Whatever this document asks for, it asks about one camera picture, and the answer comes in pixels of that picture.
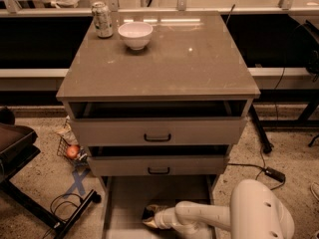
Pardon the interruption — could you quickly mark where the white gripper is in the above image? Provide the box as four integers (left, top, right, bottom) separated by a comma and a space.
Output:
142, 204, 176, 229

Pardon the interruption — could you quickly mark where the black rxbar chocolate bar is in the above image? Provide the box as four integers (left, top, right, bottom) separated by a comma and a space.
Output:
142, 208, 151, 219

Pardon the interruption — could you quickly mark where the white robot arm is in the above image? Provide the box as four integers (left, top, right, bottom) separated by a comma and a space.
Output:
142, 179, 295, 239

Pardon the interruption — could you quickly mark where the open bottom drawer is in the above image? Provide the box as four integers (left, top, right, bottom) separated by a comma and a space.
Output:
102, 175, 216, 239

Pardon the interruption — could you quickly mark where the grey drawer cabinet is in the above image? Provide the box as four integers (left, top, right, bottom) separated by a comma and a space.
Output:
55, 11, 261, 181

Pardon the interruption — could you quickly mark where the red apple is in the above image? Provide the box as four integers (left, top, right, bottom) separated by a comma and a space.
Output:
66, 145, 80, 159

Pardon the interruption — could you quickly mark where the snack bag in basket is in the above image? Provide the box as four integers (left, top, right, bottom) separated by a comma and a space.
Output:
56, 117, 78, 145

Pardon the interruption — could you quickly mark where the black table leg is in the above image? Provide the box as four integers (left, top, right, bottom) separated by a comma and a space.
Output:
249, 106, 272, 154

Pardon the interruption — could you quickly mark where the white sneaker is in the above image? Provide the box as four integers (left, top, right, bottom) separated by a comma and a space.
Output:
310, 182, 319, 201

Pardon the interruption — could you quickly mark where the white ceramic bowl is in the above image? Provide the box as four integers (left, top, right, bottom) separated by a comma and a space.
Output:
118, 22, 154, 50

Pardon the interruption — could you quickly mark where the silver soda can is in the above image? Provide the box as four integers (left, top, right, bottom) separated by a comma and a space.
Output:
92, 1, 113, 38

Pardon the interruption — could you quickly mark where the middle drawer with black handle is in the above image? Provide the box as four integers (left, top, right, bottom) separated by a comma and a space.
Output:
88, 155, 227, 176

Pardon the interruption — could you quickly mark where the drawer with black handle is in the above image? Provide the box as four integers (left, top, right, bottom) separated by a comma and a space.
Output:
70, 119, 246, 146
88, 155, 227, 176

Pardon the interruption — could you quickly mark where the top drawer with black handle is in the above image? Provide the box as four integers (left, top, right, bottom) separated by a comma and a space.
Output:
70, 119, 246, 146

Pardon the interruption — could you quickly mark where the wire basket on floor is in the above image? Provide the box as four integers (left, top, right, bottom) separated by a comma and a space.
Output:
57, 138, 88, 167

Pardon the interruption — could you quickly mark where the black floor cable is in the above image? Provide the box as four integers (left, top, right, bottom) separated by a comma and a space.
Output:
41, 192, 86, 239

